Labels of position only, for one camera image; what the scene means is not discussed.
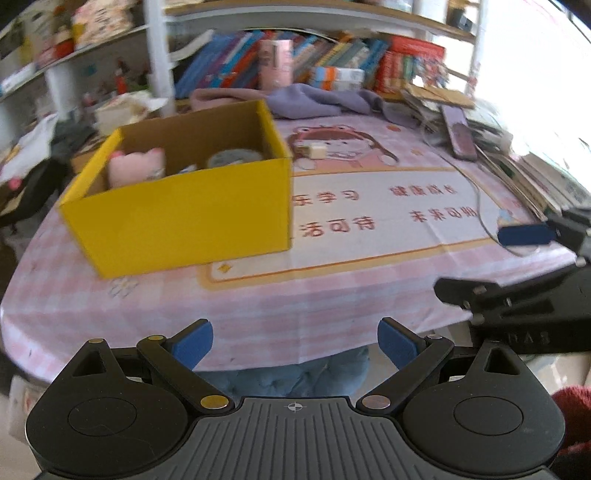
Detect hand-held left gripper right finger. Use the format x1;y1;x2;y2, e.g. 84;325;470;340
358;318;527;412

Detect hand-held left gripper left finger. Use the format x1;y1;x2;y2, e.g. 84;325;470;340
69;318;234;414

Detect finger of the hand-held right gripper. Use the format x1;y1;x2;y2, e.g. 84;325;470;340
499;208;591;259
434;272;573;324

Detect yellow cardboard box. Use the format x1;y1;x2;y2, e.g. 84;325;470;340
59;99;294;279

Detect pink plush toy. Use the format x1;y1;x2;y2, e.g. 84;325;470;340
108;148;167;189

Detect stack of books and papers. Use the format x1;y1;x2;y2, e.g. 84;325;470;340
471;106;591;217

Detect person's blue fuzzy pants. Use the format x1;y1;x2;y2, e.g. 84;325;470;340
196;348;372;398

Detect dark red garment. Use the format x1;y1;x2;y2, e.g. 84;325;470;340
551;387;591;480

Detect black smartphone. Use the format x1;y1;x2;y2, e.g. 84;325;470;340
441;105;478;161

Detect brown cardboard piece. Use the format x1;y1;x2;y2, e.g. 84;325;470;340
402;83;476;110

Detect grey tape roll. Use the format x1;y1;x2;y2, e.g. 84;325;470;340
207;148;264;169

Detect cream charger plug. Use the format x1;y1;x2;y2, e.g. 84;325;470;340
295;143;329;160

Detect red boxed book set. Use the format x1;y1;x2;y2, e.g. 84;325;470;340
374;37;446;95

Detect pile of clothes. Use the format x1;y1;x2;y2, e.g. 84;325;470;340
0;115;100;227

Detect cream cloth bag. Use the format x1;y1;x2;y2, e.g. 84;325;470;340
95;91;169;131

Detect orange and white carton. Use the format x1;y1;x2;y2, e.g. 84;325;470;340
309;67;365;91

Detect purple cloth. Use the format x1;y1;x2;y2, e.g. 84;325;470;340
190;85;416;127

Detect row of colourful books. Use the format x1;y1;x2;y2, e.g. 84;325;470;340
174;30;391;100

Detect pink tumbler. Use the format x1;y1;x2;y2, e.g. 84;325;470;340
257;39;294;90

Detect white bookshelf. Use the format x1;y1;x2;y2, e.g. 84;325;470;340
0;0;481;116

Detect white cable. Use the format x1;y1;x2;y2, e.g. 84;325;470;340
420;120;546;257

